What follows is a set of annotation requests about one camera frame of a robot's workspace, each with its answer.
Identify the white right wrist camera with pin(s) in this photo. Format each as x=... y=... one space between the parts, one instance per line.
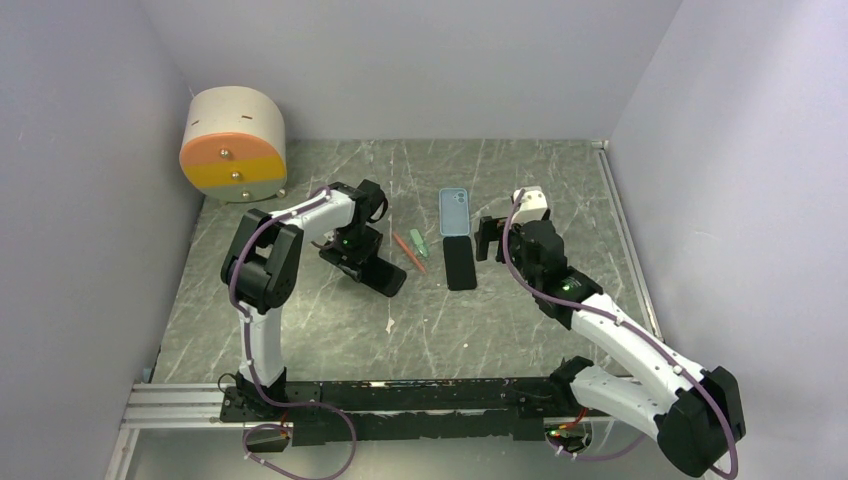
x=532 y=205

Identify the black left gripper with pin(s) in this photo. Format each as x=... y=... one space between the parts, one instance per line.
x=333 y=252

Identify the light blue phone case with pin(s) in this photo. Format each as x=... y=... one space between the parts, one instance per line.
x=454 y=214

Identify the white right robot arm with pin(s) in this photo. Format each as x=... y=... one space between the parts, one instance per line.
x=694 y=415

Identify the aluminium frame rail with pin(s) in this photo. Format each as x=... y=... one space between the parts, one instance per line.
x=599 y=148

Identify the orange pen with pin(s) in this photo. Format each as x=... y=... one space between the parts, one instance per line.
x=411 y=255

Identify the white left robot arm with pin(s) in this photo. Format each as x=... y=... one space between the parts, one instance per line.
x=262 y=264

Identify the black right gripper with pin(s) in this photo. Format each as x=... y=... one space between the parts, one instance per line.
x=490 y=229

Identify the round drawer cabinet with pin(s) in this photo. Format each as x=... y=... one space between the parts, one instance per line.
x=234 y=145

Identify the black phone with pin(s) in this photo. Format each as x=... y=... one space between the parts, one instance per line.
x=383 y=276

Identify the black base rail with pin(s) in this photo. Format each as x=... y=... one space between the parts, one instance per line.
x=319 y=412

